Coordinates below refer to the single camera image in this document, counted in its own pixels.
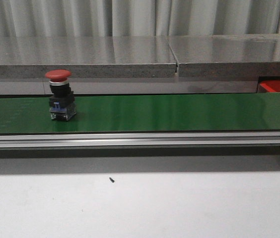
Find grey stone slab left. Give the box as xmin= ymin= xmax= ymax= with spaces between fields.
xmin=0 ymin=37 xmax=177 ymax=78

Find grey stone slab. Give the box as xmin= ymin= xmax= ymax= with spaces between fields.
xmin=0 ymin=37 xmax=177 ymax=78
xmin=168 ymin=34 xmax=280 ymax=77

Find red plastic bin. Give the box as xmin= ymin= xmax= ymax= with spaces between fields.
xmin=257 ymin=80 xmax=280 ymax=93

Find green conveyor belt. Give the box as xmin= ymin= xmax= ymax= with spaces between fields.
xmin=0 ymin=93 xmax=280 ymax=134

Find grey stone slab right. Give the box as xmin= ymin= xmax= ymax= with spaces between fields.
xmin=168 ymin=34 xmax=280 ymax=77

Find grey pleated curtain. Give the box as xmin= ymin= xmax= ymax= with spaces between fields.
xmin=0 ymin=0 xmax=280 ymax=37

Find aluminium conveyor side rail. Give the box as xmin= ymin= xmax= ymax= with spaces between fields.
xmin=0 ymin=131 xmax=280 ymax=149

